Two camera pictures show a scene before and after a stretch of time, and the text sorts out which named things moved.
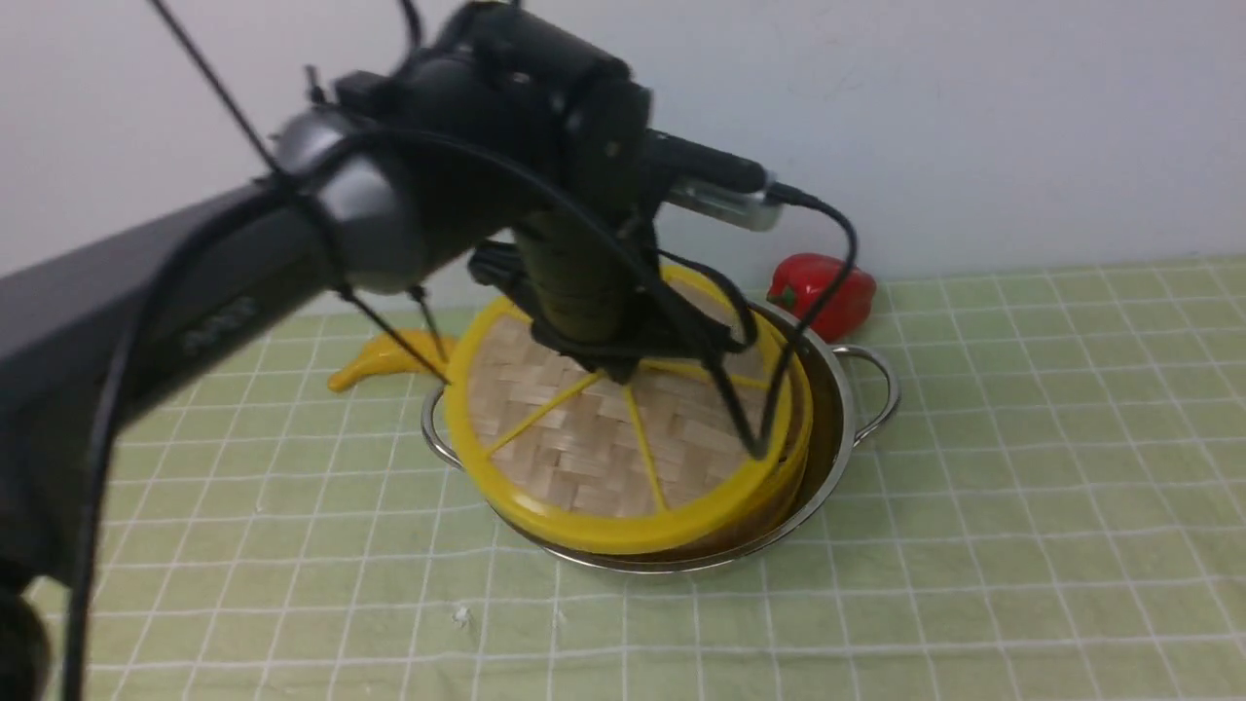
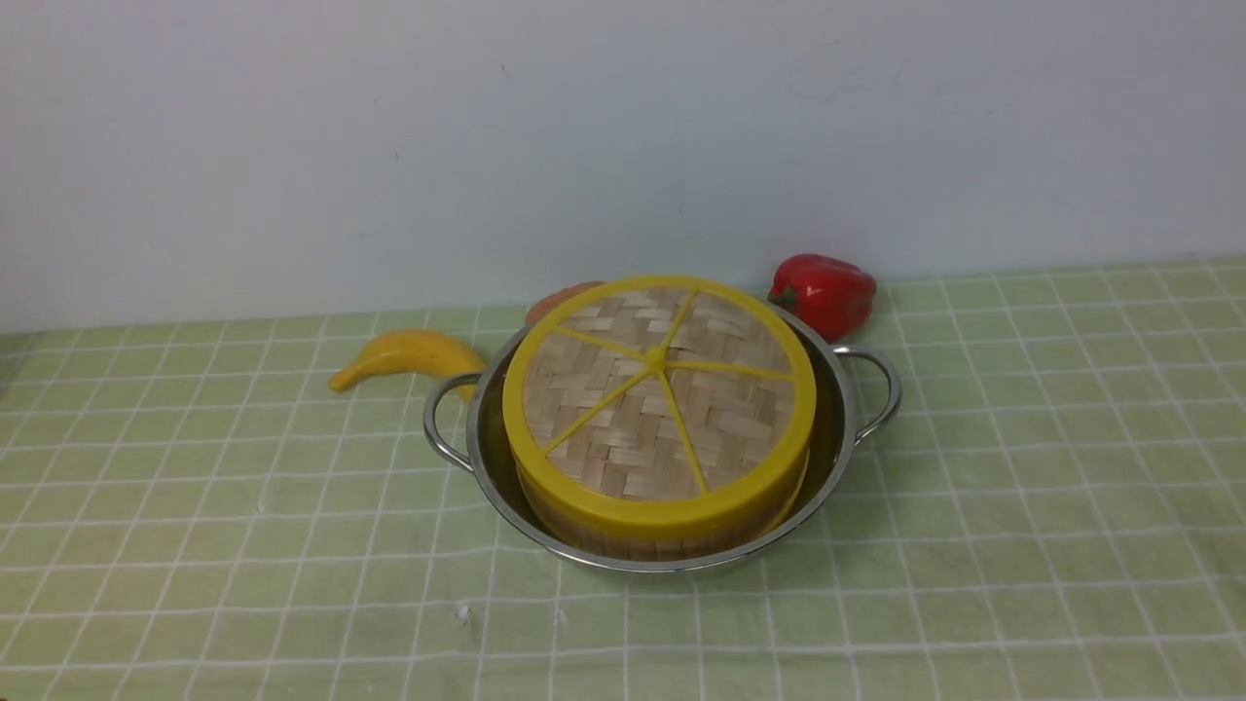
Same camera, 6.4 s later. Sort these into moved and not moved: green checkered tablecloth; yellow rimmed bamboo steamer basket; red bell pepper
Moved: yellow rimmed bamboo steamer basket
Not moved: green checkered tablecloth; red bell pepper
